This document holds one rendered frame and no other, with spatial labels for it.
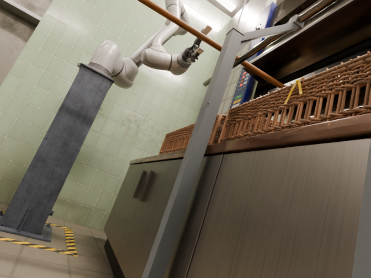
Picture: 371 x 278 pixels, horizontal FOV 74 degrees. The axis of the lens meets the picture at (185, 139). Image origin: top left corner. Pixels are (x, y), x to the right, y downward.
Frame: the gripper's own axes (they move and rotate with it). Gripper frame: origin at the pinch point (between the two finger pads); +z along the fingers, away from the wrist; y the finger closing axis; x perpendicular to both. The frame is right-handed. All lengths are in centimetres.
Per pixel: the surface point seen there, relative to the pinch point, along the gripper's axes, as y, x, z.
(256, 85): -15, -56, -31
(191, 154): 66, 4, 41
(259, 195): 74, -2, 65
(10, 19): -99, 212, -327
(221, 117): 47, -7, 30
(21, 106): 48, 86, -120
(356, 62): 47, -7, 75
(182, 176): 73, 4, 41
